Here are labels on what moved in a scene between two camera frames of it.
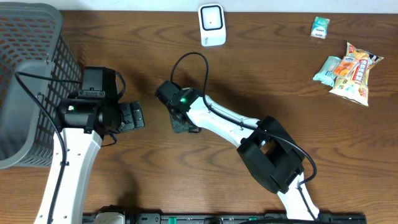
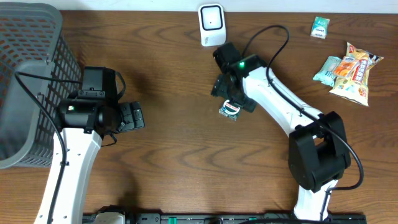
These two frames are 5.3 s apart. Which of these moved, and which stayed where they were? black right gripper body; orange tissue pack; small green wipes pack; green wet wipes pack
Moved: black right gripper body
Stayed: green wet wipes pack; orange tissue pack; small green wipes pack
